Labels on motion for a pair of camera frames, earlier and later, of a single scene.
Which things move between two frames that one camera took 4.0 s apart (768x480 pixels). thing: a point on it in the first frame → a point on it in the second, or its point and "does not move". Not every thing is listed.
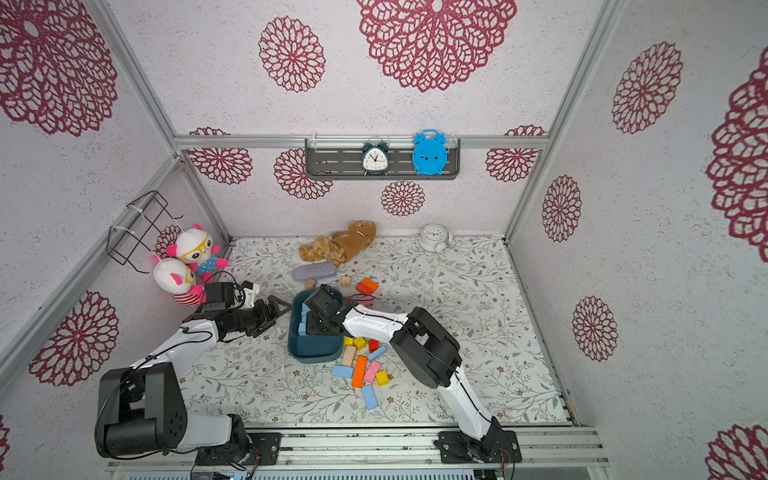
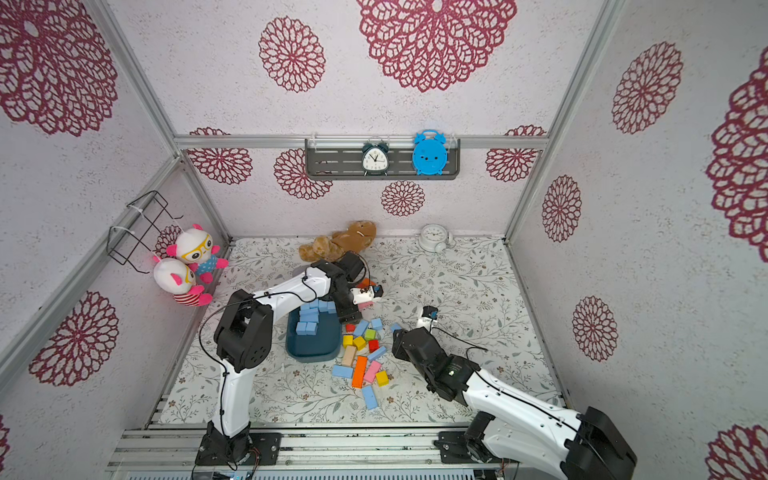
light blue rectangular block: [305, 309] does not move
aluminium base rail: [409, 451] does not move
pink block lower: [372, 370] does not move
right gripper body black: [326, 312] → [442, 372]
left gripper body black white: [250, 320] → [346, 305]
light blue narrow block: [381, 351] does not move
